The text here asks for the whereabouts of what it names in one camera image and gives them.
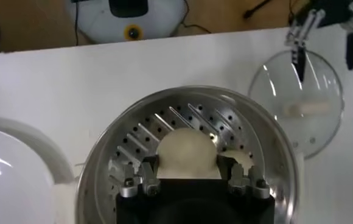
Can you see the stainless steel steamer basket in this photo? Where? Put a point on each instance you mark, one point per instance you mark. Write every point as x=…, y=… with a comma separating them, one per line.
x=249, y=121

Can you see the white steamed baozi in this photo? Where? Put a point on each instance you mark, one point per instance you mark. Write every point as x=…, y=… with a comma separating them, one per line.
x=240, y=158
x=185, y=152

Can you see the white round plate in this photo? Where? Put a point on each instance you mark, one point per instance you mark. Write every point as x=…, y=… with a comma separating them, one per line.
x=12, y=188

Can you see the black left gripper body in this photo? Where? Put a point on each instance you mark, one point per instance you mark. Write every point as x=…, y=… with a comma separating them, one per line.
x=331, y=12

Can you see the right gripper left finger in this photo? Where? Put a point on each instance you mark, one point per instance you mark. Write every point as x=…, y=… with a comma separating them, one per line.
x=149, y=182

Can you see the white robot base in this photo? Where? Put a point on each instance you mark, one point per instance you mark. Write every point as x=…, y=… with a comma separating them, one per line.
x=103, y=24

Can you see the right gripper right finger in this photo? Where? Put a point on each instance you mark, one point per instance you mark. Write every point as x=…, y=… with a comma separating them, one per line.
x=235, y=182

